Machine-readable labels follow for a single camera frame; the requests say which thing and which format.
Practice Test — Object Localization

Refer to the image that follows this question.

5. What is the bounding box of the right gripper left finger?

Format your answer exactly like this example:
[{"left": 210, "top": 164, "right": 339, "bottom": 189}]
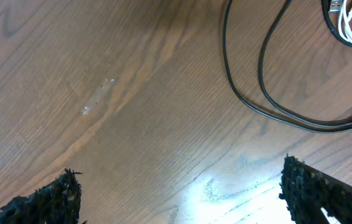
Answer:
[{"left": 0, "top": 169, "right": 82, "bottom": 224}]

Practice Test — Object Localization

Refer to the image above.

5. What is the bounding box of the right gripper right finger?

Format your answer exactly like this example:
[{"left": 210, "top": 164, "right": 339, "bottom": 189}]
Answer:
[{"left": 279, "top": 156, "right": 352, "bottom": 224}]

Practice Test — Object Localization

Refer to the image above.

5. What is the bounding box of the black usb cable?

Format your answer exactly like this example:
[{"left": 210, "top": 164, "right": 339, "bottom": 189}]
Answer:
[
  {"left": 221, "top": 0, "right": 352, "bottom": 134},
  {"left": 321, "top": 0, "right": 352, "bottom": 50}
]

